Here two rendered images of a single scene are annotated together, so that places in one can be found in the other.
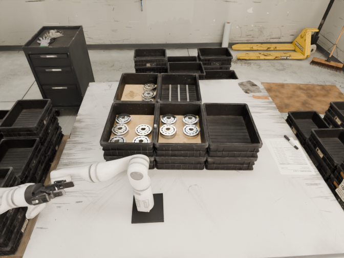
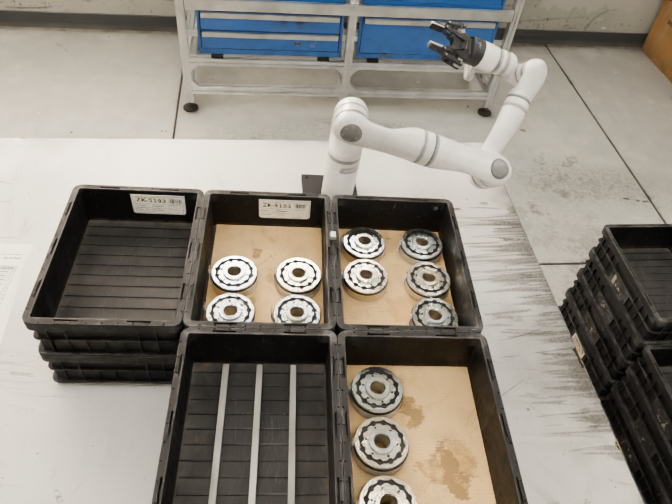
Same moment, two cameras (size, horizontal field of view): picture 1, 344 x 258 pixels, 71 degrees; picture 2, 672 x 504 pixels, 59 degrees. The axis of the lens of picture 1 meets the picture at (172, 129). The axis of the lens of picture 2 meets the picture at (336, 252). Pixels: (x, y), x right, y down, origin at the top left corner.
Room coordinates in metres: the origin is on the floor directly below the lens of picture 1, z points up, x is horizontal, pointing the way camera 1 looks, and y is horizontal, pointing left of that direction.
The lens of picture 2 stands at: (2.01, -0.01, 1.88)
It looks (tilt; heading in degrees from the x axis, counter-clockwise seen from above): 47 degrees down; 173
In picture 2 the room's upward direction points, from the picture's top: 7 degrees clockwise
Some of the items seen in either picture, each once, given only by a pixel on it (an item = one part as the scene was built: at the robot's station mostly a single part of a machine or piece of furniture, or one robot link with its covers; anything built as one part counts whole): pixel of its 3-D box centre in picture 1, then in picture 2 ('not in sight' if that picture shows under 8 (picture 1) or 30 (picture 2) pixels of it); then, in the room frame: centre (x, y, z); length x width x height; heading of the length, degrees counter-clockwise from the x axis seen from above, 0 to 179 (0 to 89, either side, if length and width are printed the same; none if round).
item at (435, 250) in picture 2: (116, 142); (421, 243); (1.02, 0.32, 0.86); 0.10 x 0.10 x 0.01
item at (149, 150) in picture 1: (132, 128); (396, 275); (1.13, 0.25, 0.87); 0.40 x 0.30 x 0.11; 0
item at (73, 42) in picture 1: (66, 73); not in sight; (2.58, 1.26, 0.45); 0.60 x 0.45 x 0.90; 4
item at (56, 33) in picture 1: (54, 33); not in sight; (2.70, 1.32, 0.88); 0.29 x 0.22 x 0.03; 4
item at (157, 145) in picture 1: (180, 122); (264, 256); (1.13, -0.05, 0.92); 0.40 x 0.30 x 0.02; 0
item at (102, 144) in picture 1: (131, 122); (400, 260); (1.13, 0.25, 0.92); 0.40 x 0.30 x 0.02; 0
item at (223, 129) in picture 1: (228, 129); (127, 267); (1.13, -0.35, 0.87); 0.40 x 0.30 x 0.11; 0
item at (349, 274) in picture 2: (143, 129); (365, 276); (1.13, 0.18, 0.86); 0.10 x 0.10 x 0.01
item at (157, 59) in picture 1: (151, 69); not in sight; (2.85, 0.28, 0.37); 0.40 x 0.30 x 0.45; 94
